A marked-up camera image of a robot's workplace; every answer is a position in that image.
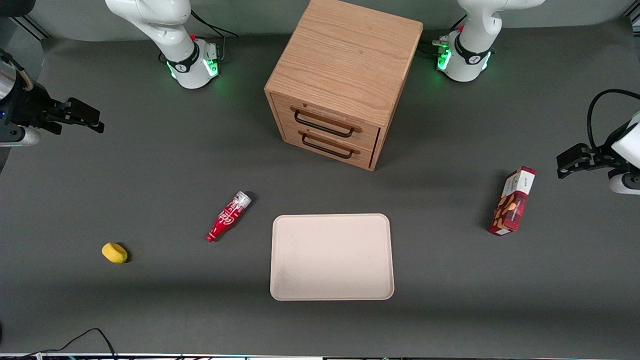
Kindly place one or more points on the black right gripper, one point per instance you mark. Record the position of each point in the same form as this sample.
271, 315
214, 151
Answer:
31, 108

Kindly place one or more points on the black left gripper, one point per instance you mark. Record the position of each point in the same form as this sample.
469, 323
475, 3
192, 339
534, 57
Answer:
599, 156

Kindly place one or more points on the red coke bottle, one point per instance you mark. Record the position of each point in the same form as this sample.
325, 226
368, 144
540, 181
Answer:
227, 217

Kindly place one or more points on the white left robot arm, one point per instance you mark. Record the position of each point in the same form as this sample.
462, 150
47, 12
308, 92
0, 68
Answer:
475, 35

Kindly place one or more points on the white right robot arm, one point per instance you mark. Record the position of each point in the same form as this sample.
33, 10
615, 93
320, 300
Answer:
165, 30

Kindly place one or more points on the beige plastic tray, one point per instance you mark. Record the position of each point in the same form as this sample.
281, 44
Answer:
331, 257

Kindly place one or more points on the red snack box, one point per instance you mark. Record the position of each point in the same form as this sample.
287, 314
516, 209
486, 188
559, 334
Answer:
512, 202

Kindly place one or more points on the yellow sponge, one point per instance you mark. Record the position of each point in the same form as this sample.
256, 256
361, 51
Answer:
114, 253

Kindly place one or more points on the wooden drawer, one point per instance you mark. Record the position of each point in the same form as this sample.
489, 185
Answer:
370, 135
295, 137

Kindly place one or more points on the wooden drawer cabinet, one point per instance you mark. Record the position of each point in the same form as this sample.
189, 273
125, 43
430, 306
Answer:
350, 55

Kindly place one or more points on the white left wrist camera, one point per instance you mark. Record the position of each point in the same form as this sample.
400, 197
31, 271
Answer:
625, 182

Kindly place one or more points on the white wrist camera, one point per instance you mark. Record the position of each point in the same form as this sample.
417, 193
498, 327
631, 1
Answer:
20, 137
625, 182

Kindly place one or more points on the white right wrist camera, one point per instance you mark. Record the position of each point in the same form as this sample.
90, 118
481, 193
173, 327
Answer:
20, 137

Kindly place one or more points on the aluminium frame rail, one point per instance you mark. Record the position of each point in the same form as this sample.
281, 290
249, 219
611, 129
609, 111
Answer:
635, 22
32, 27

